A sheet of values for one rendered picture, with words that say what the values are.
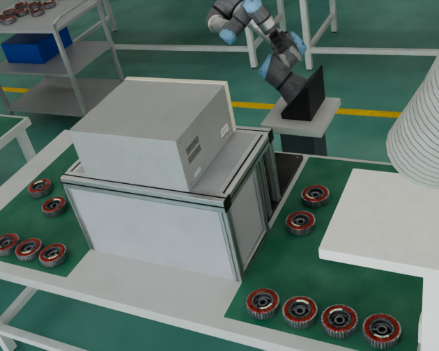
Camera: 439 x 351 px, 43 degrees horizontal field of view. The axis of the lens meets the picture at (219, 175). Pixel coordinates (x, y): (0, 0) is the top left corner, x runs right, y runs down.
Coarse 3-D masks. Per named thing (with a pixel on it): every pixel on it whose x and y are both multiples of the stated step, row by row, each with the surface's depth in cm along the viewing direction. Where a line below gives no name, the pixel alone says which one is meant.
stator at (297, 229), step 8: (288, 216) 218; (296, 216) 218; (304, 216) 217; (312, 216) 215; (288, 224) 214; (296, 224) 216; (304, 224) 215; (312, 224) 212; (296, 232) 212; (304, 232) 211
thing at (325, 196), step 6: (312, 186) 230; (318, 186) 229; (306, 192) 228; (312, 192) 230; (318, 192) 229; (324, 192) 226; (306, 198) 224; (312, 198) 223; (318, 198) 223; (324, 198) 223; (306, 204) 225; (312, 204) 223; (318, 204) 223; (324, 204) 224
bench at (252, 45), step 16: (112, 16) 644; (128, 48) 556; (144, 48) 548; (160, 48) 540; (176, 48) 532; (192, 48) 524; (208, 48) 516; (224, 48) 509; (240, 48) 502; (256, 64) 507
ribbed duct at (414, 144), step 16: (432, 80) 87; (416, 96) 94; (432, 96) 87; (416, 112) 93; (432, 112) 89; (400, 128) 100; (416, 128) 94; (432, 128) 90; (400, 144) 100; (416, 144) 96; (432, 144) 92; (400, 160) 102; (416, 160) 98; (432, 160) 95; (416, 176) 101; (432, 176) 100
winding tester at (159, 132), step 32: (128, 96) 206; (160, 96) 201; (192, 96) 197; (224, 96) 201; (96, 128) 191; (128, 128) 187; (160, 128) 183; (192, 128) 183; (224, 128) 204; (96, 160) 196; (128, 160) 189; (160, 160) 182; (192, 160) 185
